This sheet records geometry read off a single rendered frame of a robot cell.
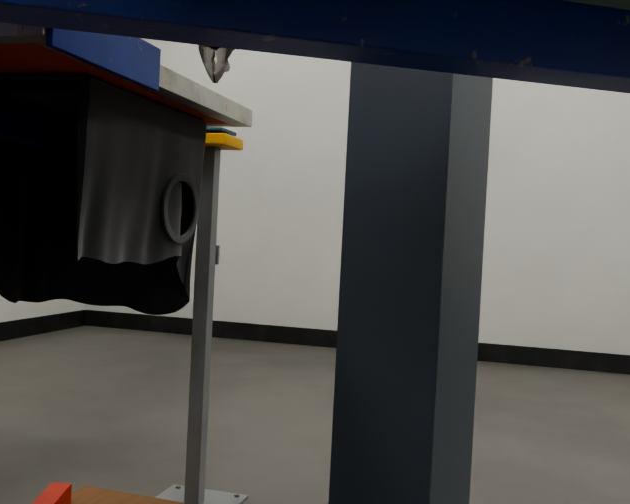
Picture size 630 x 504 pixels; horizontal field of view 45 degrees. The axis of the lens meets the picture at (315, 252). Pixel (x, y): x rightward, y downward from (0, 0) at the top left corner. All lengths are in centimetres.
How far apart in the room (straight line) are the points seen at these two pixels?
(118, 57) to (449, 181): 53
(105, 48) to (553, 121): 383
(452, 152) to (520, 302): 356
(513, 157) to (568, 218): 48
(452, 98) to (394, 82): 10
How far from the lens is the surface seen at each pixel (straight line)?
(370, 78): 126
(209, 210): 195
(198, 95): 149
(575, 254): 472
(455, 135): 121
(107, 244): 136
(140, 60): 126
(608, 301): 475
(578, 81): 75
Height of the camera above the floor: 72
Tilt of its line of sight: 1 degrees down
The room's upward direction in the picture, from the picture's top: 3 degrees clockwise
